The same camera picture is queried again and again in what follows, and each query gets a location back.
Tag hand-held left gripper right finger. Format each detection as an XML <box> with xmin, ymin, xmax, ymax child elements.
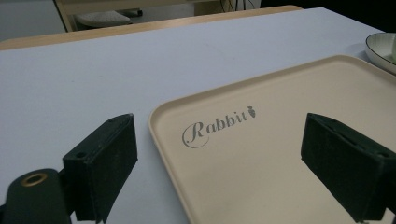
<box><xmin>300</xmin><ymin>112</ymin><xmax>396</xmax><ymax>223</ymax></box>

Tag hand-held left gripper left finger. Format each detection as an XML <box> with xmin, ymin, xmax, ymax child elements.
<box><xmin>62</xmin><ymin>113</ymin><xmax>139</xmax><ymax>224</ymax></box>

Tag beige plastic tray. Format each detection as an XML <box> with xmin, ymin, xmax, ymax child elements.
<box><xmin>148</xmin><ymin>54</ymin><xmax>396</xmax><ymax>224</ymax></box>

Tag white bowl with dark rim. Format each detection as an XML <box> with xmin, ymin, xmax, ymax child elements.
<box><xmin>364</xmin><ymin>32</ymin><xmax>396</xmax><ymax>76</ymax></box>

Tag grey chair seat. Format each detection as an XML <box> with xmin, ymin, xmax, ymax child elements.
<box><xmin>74</xmin><ymin>10</ymin><xmax>132</xmax><ymax>28</ymax></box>

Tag black cables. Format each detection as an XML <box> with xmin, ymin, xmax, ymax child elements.
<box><xmin>219</xmin><ymin>0</ymin><xmax>257</xmax><ymax>13</ymax></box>

